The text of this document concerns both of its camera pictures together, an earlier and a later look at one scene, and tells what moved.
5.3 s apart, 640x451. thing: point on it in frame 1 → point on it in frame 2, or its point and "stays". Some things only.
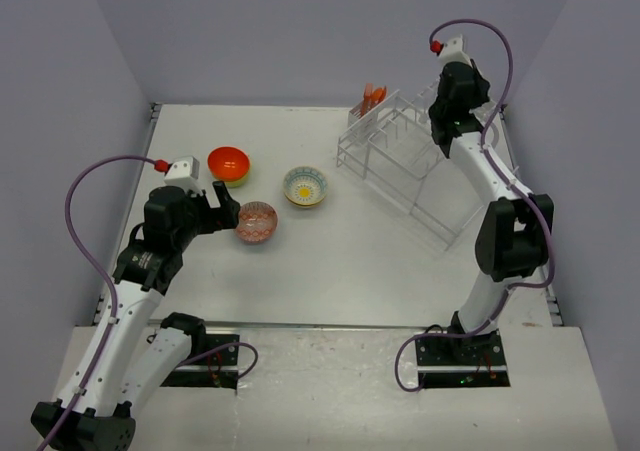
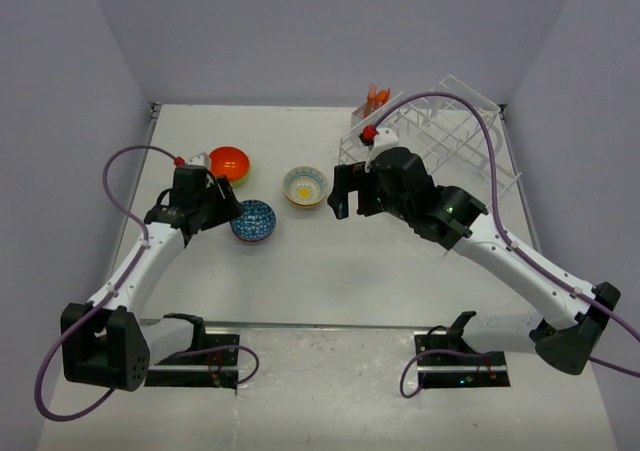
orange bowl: (228, 163) stays
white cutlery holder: (367, 126) stays
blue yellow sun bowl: (305, 186) stays
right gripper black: (483, 87) → (348, 178)
